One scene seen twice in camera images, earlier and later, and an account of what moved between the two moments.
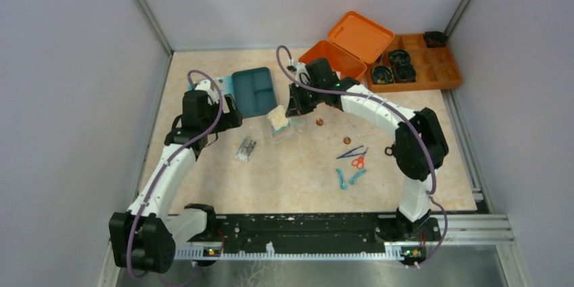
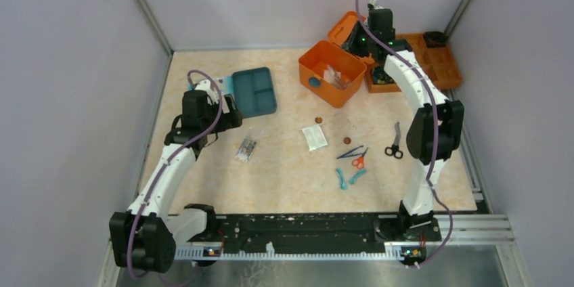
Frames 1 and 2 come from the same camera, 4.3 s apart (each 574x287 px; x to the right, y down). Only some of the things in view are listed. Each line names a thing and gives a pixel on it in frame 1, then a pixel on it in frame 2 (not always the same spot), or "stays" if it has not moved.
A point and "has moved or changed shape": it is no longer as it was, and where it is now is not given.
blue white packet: [225, 82] stays
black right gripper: [297, 100] to [355, 39]
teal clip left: [344, 186] stays
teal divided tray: [254, 92] stays
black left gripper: [229, 117] stays
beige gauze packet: [277, 117] has moved or changed shape
